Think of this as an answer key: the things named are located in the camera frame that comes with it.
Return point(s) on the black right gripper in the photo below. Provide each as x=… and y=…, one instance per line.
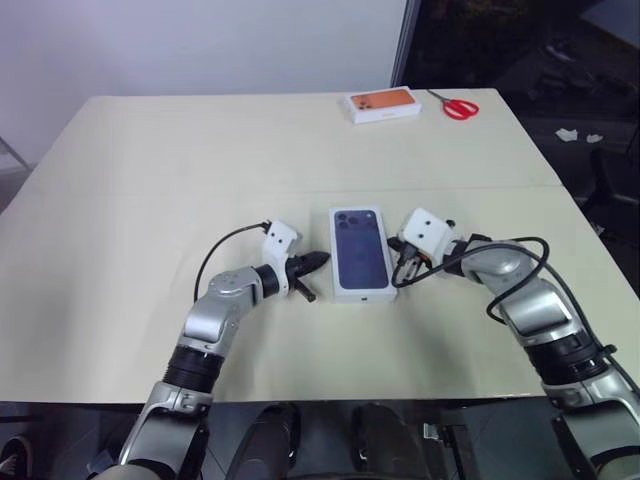
x=415, y=257

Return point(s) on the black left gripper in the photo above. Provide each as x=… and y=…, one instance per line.
x=294, y=272

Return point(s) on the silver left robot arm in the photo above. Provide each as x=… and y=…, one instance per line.
x=210, y=315

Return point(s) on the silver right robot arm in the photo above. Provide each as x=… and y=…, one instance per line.
x=545, y=320

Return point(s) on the orange phone picture box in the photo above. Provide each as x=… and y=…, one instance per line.
x=382, y=106

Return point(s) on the crumpled white paper scrap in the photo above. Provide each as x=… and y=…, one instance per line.
x=595, y=138
x=566, y=134

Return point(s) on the dark sneaker with white sole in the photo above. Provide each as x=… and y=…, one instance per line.
x=15, y=452

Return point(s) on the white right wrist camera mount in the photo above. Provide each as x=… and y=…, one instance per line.
x=427, y=232

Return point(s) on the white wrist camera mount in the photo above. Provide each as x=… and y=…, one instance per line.
x=280, y=240
x=427, y=232

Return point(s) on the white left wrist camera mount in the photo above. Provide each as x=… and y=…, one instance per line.
x=280, y=240

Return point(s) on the metal table frame bracket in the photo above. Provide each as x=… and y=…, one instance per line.
x=442, y=432

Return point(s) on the grey metal partition post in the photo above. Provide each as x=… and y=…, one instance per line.
x=402, y=45

